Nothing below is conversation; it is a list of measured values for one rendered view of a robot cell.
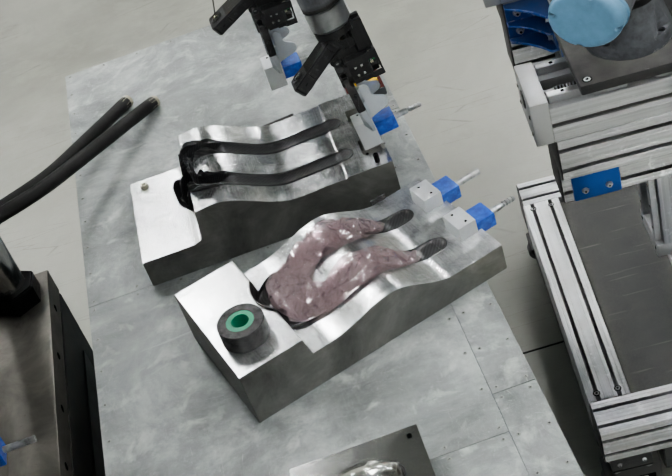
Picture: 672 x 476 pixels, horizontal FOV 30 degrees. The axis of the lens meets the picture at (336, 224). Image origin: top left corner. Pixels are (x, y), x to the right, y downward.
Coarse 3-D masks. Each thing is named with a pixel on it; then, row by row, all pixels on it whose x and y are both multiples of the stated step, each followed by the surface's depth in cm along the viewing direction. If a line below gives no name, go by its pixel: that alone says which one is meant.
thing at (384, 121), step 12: (384, 108) 233; (408, 108) 232; (360, 120) 231; (372, 120) 229; (384, 120) 230; (396, 120) 231; (360, 132) 230; (372, 132) 231; (384, 132) 231; (372, 144) 232
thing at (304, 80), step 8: (320, 48) 223; (328, 48) 221; (336, 48) 222; (312, 56) 224; (320, 56) 222; (328, 56) 222; (304, 64) 226; (312, 64) 222; (320, 64) 222; (304, 72) 224; (312, 72) 223; (320, 72) 223; (296, 80) 225; (304, 80) 223; (312, 80) 224; (296, 88) 224; (304, 88) 224; (304, 96) 225
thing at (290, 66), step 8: (264, 56) 256; (288, 56) 256; (296, 56) 255; (264, 64) 254; (280, 64) 252; (288, 64) 254; (296, 64) 254; (272, 72) 253; (288, 72) 254; (296, 72) 255; (272, 80) 254; (280, 80) 255; (272, 88) 255
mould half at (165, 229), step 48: (336, 144) 238; (144, 192) 248; (192, 192) 231; (240, 192) 229; (288, 192) 232; (336, 192) 231; (384, 192) 234; (144, 240) 236; (192, 240) 232; (240, 240) 233
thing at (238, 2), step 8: (232, 0) 244; (240, 0) 242; (248, 0) 243; (224, 8) 245; (232, 8) 243; (240, 8) 243; (216, 16) 245; (224, 16) 244; (232, 16) 244; (216, 24) 244; (224, 24) 244; (232, 24) 245; (216, 32) 246; (224, 32) 246
